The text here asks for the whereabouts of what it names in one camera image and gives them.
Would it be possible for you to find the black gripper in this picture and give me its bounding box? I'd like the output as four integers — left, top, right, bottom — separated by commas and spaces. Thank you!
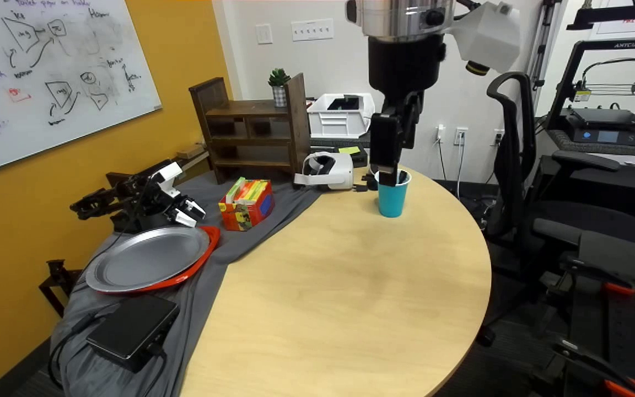
367, 32, 447, 184

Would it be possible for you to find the light blue plastic cup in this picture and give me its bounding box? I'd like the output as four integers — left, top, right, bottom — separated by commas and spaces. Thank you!
376, 168, 414, 221

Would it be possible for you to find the white printer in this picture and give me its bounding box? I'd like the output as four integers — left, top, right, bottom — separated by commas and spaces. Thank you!
306, 90, 379, 148

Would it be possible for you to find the white VR headset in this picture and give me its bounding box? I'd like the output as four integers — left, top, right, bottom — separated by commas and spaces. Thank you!
291, 150, 357, 194

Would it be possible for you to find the small green potted plant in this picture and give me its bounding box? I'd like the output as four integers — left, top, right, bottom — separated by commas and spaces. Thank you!
265, 65, 293, 110

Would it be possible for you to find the black office chair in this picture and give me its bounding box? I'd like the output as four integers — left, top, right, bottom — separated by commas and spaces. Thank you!
484, 69, 635, 295

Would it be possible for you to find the colourful block toy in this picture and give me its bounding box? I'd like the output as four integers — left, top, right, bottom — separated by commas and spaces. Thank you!
217, 173, 277, 233

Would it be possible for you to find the black 3D printer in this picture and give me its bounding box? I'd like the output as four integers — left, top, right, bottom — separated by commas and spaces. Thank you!
543, 0, 635, 159

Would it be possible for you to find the red round plate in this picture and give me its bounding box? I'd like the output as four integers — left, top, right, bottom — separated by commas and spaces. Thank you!
136, 222, 225, 295

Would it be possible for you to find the grey cloth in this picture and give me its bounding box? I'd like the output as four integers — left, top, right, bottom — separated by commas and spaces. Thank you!
47, 162, 324, 397

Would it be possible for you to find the black hand-held gripper device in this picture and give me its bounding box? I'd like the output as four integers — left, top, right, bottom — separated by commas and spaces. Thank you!
68, 157, 210, 236

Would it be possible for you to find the grey round plate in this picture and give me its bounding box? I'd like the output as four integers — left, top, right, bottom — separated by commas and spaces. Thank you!
83, 225, 212, 295

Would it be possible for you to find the black flat box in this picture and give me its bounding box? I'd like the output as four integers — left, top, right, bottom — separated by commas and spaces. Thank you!
83, 292, 184, 375

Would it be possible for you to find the whiteboard with drawings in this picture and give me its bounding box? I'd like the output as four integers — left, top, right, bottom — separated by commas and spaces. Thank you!
0, 0, 166, 183

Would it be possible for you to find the white wall power outlet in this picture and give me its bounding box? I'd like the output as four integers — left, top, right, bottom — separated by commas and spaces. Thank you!
433, 122, 471, 148

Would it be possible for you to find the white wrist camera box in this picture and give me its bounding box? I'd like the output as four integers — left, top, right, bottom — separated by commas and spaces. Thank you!
449, 1, 523, 76

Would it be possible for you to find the wide white wall plate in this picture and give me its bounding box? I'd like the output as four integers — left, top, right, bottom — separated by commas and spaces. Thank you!
288, 16, 336, 44

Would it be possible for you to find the white light switch plate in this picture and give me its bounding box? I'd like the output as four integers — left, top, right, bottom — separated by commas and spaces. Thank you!
254, 20, 275, 45

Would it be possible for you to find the orange-handled black clamp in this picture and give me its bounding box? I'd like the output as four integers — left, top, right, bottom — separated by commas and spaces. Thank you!
549, 335, 635, 397
538, 266, 635, 301

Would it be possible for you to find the black table bracket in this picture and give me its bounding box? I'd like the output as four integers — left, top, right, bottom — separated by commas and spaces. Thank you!
36, 255, 86, 320

